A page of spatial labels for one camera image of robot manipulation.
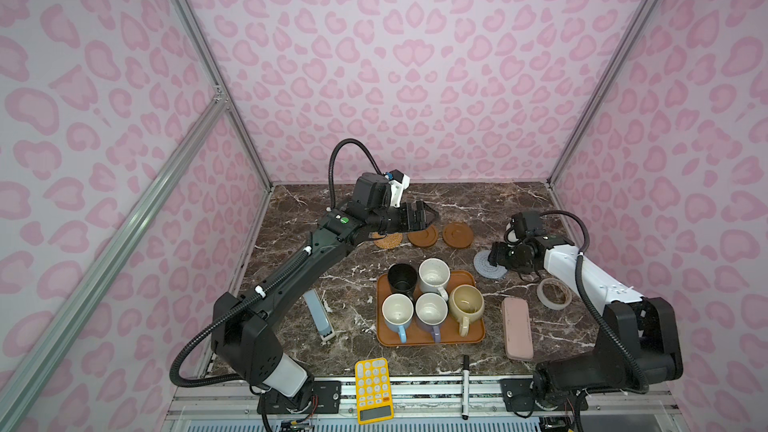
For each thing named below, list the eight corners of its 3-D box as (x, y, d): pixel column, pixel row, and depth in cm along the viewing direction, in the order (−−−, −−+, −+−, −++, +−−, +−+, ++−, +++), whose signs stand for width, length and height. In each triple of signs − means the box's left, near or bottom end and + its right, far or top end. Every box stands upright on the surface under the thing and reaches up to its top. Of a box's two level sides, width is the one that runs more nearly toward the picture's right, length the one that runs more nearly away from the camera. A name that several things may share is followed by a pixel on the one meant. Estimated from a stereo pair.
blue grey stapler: (323, 343, 84) (319, 336, 79) (305, 300, 92) (300, 291, 87) (337, 335, 85) (333, 327, 80) (318, 294, 93) (313, 285, 88)
